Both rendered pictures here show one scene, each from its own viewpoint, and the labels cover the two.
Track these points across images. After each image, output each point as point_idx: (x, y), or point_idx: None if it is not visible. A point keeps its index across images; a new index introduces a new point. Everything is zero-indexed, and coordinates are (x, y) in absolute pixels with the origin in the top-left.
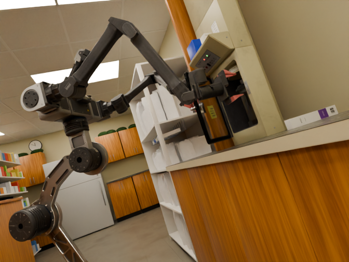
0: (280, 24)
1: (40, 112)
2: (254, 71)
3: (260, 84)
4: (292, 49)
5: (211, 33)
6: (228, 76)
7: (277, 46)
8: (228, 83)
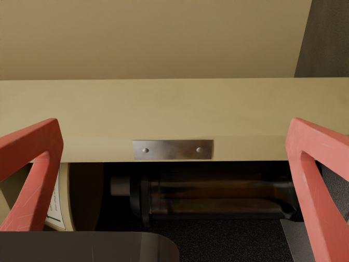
0: (9, 46)
1: None
2: (107, 100)
3: (175, 96)
4: (91, 42)
5: None
6: (27, 209)
7: (63, 79)
8: (149, 237)
